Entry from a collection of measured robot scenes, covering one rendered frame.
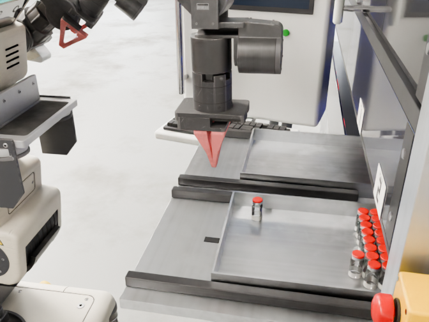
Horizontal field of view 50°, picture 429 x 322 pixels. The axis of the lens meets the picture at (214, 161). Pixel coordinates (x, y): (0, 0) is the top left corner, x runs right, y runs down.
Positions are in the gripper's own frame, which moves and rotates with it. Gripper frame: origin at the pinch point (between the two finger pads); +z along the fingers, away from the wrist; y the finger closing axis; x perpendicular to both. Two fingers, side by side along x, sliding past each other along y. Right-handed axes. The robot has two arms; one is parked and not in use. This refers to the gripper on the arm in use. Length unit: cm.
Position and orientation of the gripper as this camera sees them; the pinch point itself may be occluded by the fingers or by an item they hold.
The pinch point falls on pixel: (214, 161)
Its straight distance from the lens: 71.9
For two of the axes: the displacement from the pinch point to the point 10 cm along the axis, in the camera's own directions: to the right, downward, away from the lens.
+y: 9.8, 0.6, -1.8
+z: 0.3, 8.9, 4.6
